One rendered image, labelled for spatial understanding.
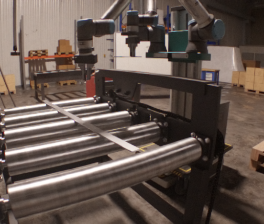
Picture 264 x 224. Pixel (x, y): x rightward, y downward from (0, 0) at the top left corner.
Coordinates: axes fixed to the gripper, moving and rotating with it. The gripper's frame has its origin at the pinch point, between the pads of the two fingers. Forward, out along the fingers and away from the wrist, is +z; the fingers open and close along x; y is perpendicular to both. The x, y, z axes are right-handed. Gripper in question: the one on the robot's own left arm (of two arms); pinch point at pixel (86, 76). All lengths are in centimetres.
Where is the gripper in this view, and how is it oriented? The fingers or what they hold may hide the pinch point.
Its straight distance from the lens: 129.0
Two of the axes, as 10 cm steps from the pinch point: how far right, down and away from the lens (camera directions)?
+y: -2.0, 4.1, -8.9
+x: 9.8, 0.9, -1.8
